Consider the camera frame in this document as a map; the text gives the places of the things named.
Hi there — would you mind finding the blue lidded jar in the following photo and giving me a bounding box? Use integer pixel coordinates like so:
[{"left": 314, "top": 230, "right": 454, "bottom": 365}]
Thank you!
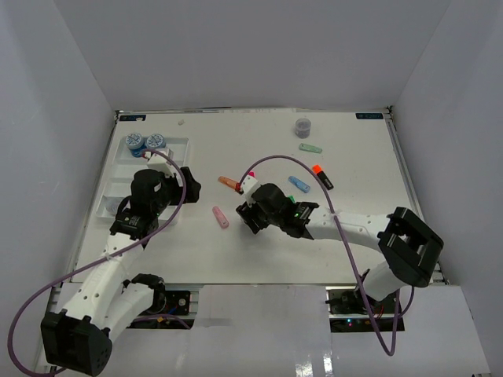
[
  {"left": 124, "top": 132, "right": 146, "bottom": 158},
  {"left": 145, "top": 134, "right": 170, "bottom": 156}
]

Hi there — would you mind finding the clear jar of clips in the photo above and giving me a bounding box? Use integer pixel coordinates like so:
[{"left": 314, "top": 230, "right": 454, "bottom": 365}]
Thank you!
[{"left": 105, "top": 199, "right": 121, "bottom": 215}]

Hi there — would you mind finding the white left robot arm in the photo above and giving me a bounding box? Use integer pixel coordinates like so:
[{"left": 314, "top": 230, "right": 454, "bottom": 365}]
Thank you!
[{"left": 41, "top": 165, "right": 201, "bottom": 376}]

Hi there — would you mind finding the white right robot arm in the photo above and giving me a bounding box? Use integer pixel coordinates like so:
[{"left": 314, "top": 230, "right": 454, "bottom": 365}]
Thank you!
[{"left": 237, "top": 177, "right": 444, "bottom": 313}]

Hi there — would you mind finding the pink stapler case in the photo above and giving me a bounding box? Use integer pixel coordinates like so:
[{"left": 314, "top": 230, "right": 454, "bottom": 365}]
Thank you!
[{"left": 212, "top": 206, "right": 229, "bottom": 229}]

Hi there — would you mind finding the blue stapler case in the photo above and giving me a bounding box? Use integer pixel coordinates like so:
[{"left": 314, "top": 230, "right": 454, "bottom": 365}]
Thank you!
[{"left": 288, "top": 176, "right": 310, "bottom": 193}]

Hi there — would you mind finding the white compartment tray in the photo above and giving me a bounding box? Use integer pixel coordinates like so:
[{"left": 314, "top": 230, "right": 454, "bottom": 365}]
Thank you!
[{"left": 95, "top": 136, "right": 189, "bottom": 225}]

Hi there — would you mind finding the orange cap black highlighter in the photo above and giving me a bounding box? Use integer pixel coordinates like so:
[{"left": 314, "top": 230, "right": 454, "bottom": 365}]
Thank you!
[{"left": 312, "top": 165, "right": 334, "bottom": 190}]

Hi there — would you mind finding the left blue table label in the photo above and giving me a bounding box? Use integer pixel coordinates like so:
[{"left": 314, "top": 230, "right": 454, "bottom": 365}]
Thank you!
[{"left": 119, "top": 115, "right": 146, "bottom": 122}]

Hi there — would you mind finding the blue table label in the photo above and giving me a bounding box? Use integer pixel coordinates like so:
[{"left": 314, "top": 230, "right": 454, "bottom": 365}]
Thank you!
[
  {"left": 119, "top": 115, "right": 146, "bottom": 122},
  {"left": 355, "top": 112, "right": 384, "bottom": 120}
]

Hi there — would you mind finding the right blue table label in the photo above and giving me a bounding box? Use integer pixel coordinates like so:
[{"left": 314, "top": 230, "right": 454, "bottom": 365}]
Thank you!
[{"left": 355, "top": 112, "right": 384, "bottom": 120}]

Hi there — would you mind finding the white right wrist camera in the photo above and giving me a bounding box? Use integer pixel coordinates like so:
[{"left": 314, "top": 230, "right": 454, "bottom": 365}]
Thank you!
[{"left": 237, "top": 175, "right": 260, "bottom": 198}]

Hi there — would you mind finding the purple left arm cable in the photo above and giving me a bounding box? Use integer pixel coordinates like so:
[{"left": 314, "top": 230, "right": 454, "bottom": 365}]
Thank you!
[{"left": 7, "top": 148, "right": 187, "bottom": 374}]

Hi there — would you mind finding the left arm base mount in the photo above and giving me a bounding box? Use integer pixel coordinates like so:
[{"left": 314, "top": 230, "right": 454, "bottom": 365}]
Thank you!
[{"left": 130, "top": 273, "right": 194, "bottom": 330}]

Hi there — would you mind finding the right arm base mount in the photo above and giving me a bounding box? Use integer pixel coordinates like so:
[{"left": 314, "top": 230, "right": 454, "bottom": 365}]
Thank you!
[{"left": 325, "top": 287, "right": 397, "bottom": 334}]

